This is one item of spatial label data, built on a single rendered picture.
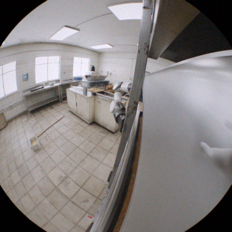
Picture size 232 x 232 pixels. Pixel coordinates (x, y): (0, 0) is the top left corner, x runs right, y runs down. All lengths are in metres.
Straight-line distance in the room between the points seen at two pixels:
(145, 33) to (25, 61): 4.31
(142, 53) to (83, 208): 1.57
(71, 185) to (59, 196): 0.30
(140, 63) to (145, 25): 0.13
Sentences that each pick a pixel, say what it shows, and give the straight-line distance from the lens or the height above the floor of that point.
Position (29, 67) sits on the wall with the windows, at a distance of 4.37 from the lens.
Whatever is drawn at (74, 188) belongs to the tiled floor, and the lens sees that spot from 1.50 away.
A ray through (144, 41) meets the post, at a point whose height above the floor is 1.53.
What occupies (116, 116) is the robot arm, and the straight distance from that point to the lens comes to 0.55.
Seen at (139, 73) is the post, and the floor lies 1.43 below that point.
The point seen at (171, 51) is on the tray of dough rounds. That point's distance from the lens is 0.18.
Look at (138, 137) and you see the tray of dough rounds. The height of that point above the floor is 1.31.
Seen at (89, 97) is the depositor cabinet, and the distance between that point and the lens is 1.96.
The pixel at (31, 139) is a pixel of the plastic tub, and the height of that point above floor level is 0.10.
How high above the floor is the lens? 1.42
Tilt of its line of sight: 30 degrees down
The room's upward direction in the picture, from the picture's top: 8 degrees clockwise
